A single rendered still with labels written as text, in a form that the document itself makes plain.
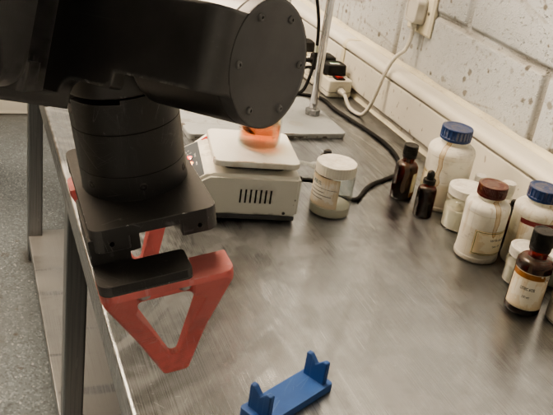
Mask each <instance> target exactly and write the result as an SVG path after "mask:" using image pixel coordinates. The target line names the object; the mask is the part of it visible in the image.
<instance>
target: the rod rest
mask: <svg viewBox="0 0 553 415"><path fill-rule="evenodd" d="M329 367H330V362H329V361H321V362H318V359H317V357H316V355H315V353H314V352H313V351H311V350H310V351H308V352H307V356H306V360H305V364H304V369H303V370H301V371H299V372H297V373H296V374H294V375H293V376H291V377H289V378H287V379H286V380H283V381H282V382H281V383H279V384H277V385H275V386H273V387H272V388H270V389H268V390H267V391H265V392H262V390H261V388H260V386H259V384H258V383H257V382H253V383H252V384H251V386H250V392H249V401H248V402H247V403H244V404H243V405H241V407H240V413H239V414H240V415H294V414H296V413H297V412H299V411H300V410H302V409H303V408H305V407H307V406H308V405H310V404H311V403H313V402H314V401H316V400H317V399H319V398H321V397H323V396H324V395H325V394H327V393H328V392H330V391H331V388H332V382H331V381H330V380H328V371H329Z"/></svg>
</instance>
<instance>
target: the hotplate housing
mask: <svg viewBox="0 0 553 415"><path fill-rule="evenodd" d="M196 142H197V144H198V147H199V151H200V156H201V159H202V167H203V170H204V175H202V176H199V177H200V178H201V180H202V182H203V183H204V185H205V186H206V188H207V190H208V192H209V194H210V195H211V197H212V198H213V200H214V202H215V207H216V217H219V218H238V219H258V220H278V221H293V220H294V214H296V212H297V207H298V202H299V196H300V187H301V182H302V176H300V175H299V173H298V171H297V170H274V169H260V168H245V167H230V166H218V165H216V164H214V162H213V160H212V156H211V150H210V147H209V143H208V140H207V139H203V140H198V141H196Z"/></svg>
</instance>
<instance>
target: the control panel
mask: <svg viewBox="0 0 553 415"><path fill-rule="evenodd" d="M184 152H185V154H186V155H187V156H191V157H192V158H190V159H189V160H190V161H191V162H192V165H193V167H194V169H195V171H196V172H197V174H198V175H199V176H202V175H204V170H203V167H202V159H201V156H200V151H199V147H198V142H194V143H192V144H190V145H188V146H186V147H184Z"/></svg>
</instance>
